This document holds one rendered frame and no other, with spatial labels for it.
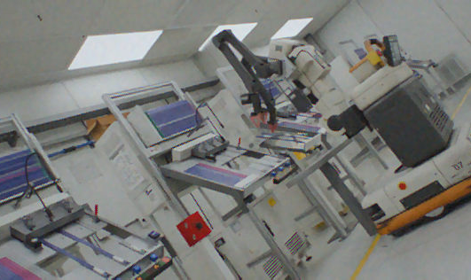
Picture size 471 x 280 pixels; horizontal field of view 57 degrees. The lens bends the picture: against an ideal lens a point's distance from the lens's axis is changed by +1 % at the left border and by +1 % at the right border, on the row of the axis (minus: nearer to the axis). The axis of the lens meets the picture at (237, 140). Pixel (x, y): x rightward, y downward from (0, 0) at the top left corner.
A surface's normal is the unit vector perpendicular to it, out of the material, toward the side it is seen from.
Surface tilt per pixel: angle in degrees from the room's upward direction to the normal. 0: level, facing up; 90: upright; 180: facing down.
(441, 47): 90
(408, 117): 90
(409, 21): 90
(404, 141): 90
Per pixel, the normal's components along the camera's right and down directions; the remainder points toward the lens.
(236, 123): -0.54, 0.26
